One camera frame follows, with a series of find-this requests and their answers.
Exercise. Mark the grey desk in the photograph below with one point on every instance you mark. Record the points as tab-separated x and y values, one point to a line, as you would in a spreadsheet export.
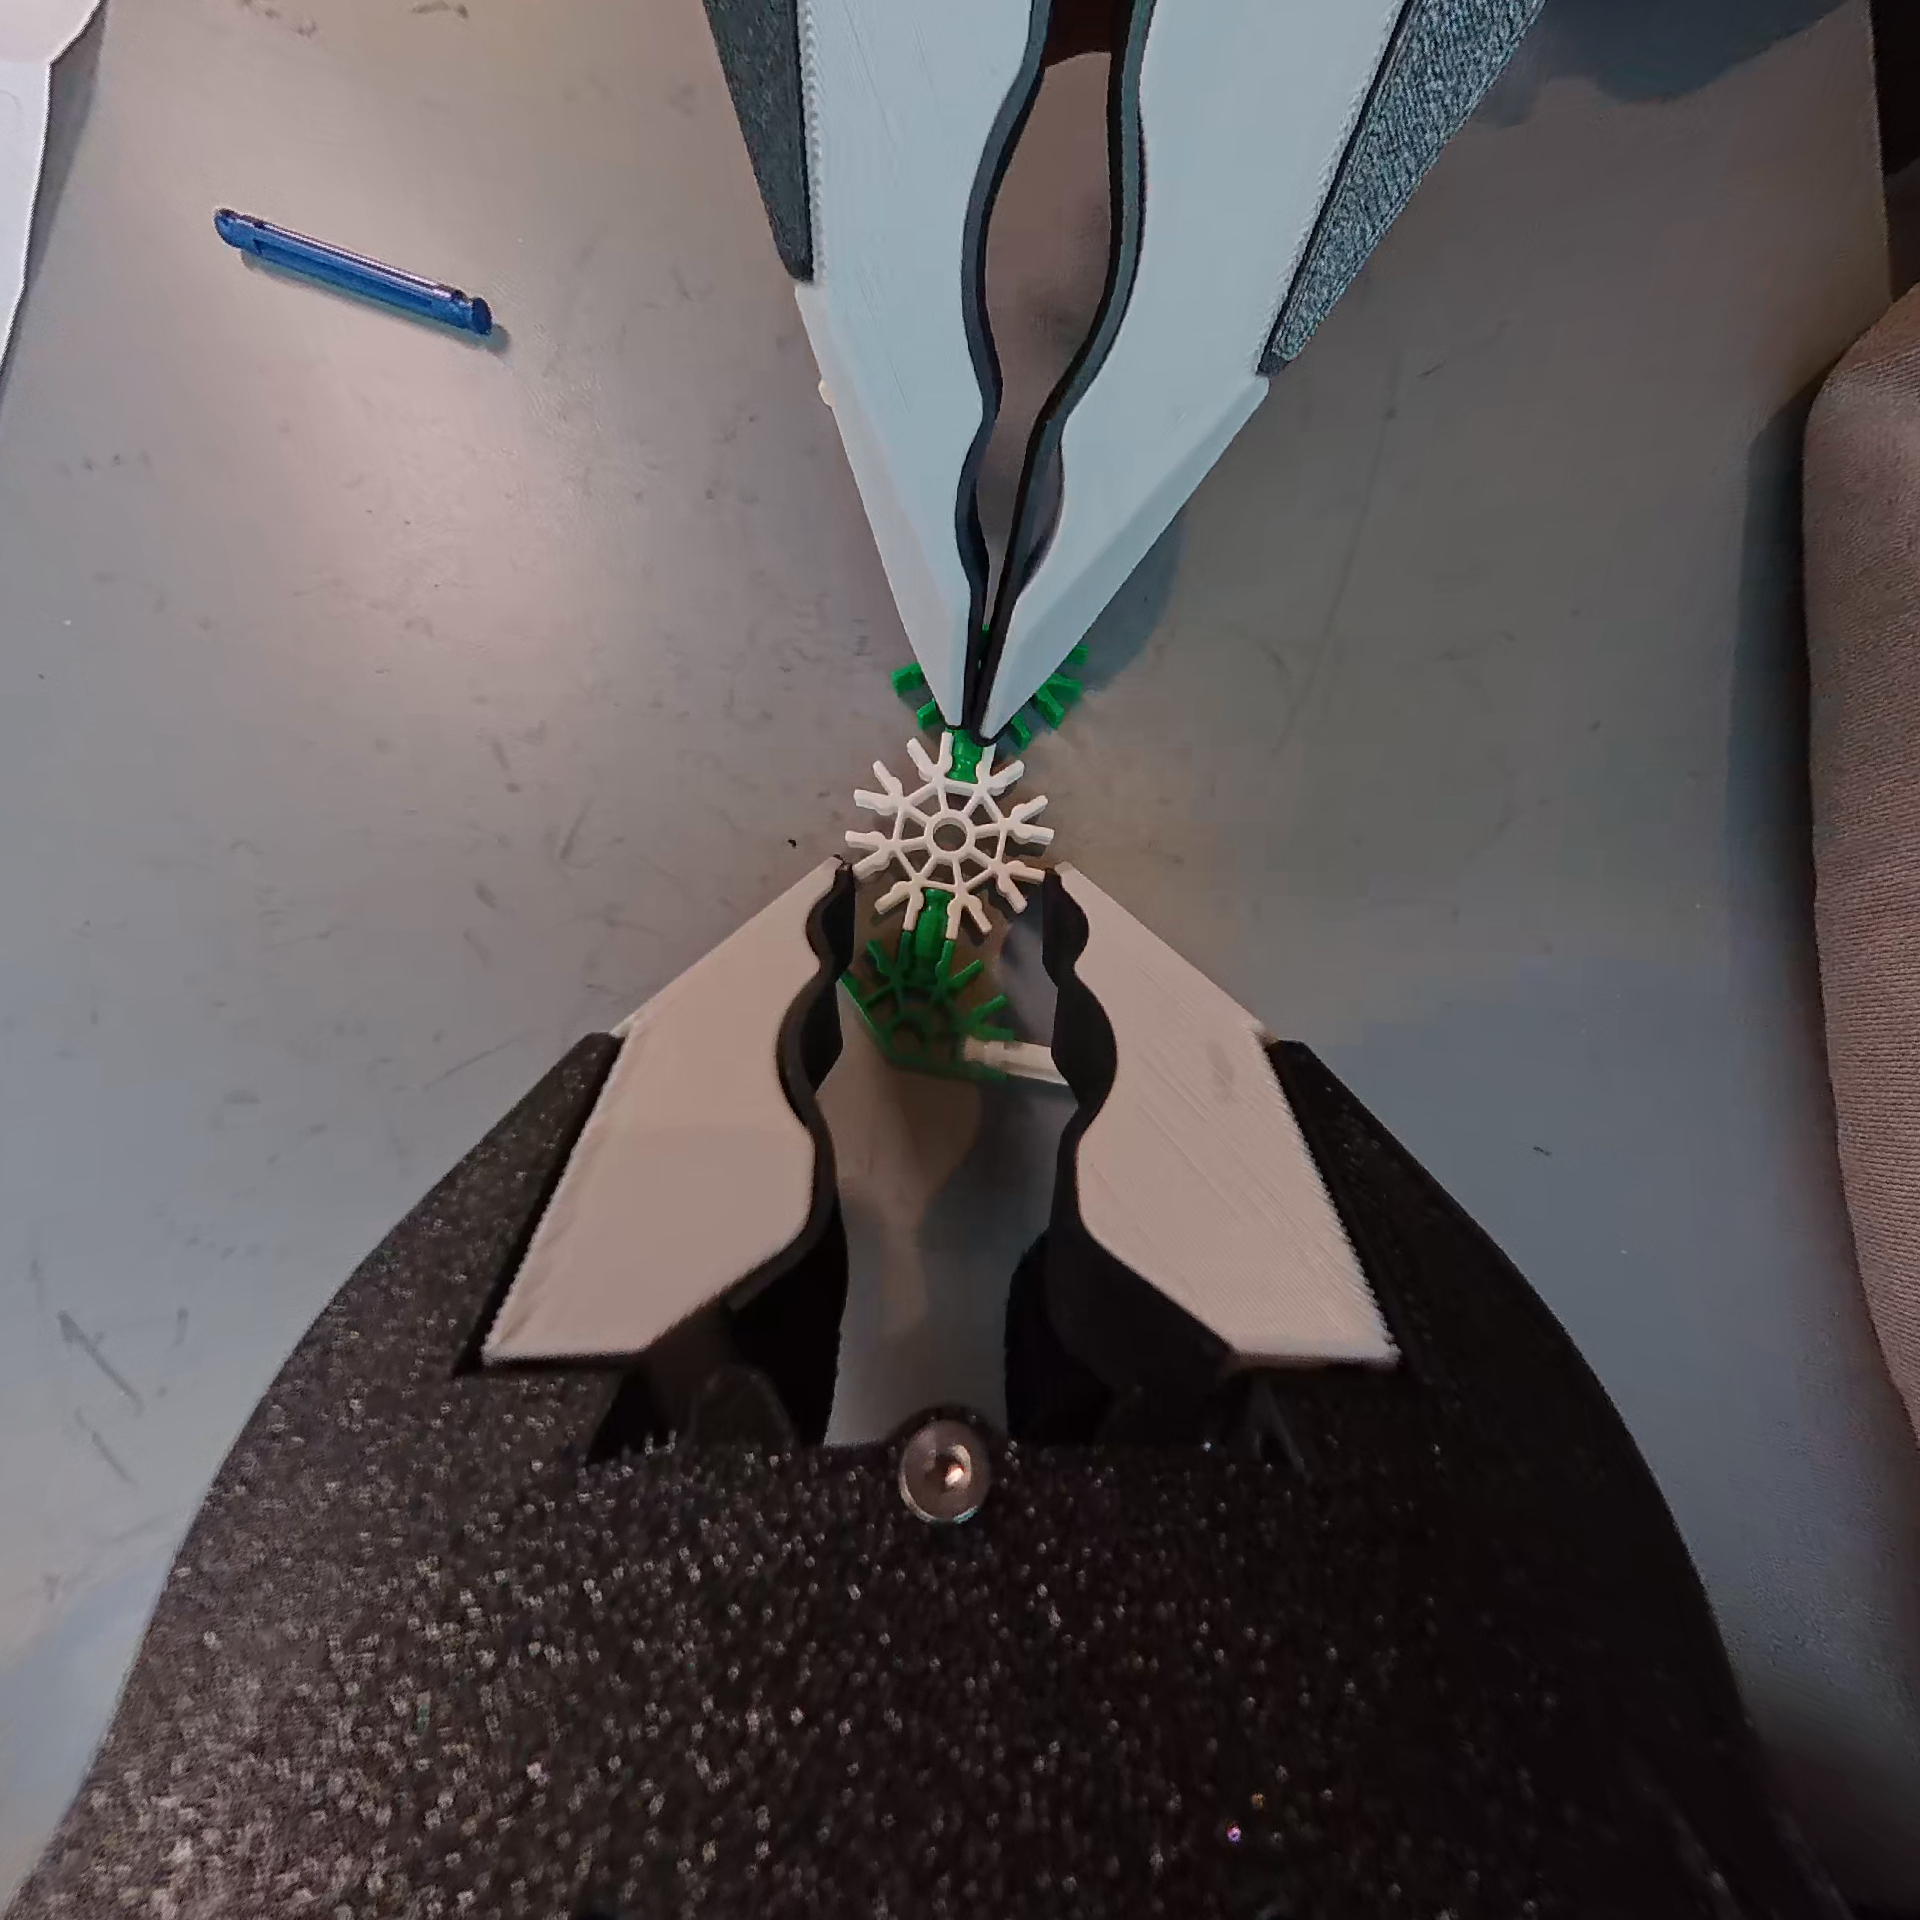
451	750

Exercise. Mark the white snowflake toy connector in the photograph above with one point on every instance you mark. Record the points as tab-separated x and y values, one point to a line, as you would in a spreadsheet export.
947	827

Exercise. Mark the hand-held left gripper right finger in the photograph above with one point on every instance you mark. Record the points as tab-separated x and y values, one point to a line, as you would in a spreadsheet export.
1230	1200

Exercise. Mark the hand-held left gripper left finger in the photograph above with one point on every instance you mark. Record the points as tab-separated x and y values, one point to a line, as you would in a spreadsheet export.
662	1200

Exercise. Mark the short white toy rod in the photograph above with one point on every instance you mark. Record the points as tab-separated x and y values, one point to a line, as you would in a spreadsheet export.
1021	1061

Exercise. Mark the toy instruction poster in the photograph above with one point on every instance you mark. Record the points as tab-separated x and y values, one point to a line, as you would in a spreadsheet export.
25	31

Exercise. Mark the blue toy rod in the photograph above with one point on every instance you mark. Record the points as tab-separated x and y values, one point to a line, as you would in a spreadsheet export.
355	270

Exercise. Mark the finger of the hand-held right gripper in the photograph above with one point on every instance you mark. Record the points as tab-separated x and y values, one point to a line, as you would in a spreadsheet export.
885	240
1200	270

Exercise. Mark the green toy connector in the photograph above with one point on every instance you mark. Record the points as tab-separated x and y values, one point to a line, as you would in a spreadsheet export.
923	1006
1043	716

